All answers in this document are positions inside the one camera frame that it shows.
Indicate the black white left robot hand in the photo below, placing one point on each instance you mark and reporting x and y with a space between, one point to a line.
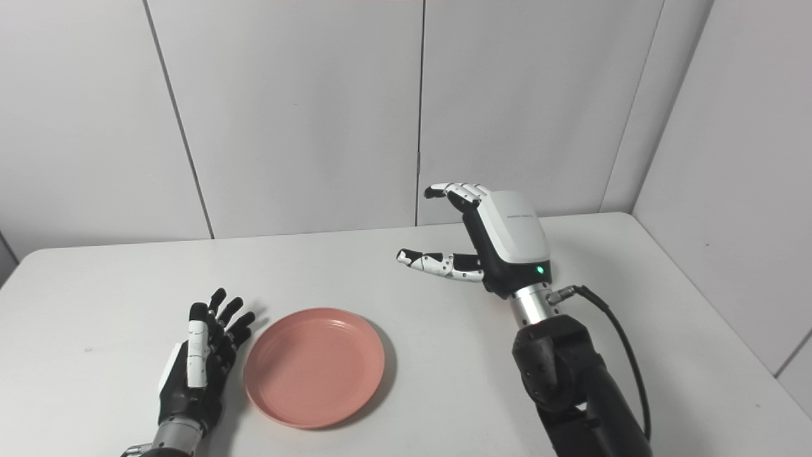
181 397

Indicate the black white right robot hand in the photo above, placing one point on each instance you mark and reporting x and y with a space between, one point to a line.
514 228

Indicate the pink round plate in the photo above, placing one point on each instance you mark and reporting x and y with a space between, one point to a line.
314 368

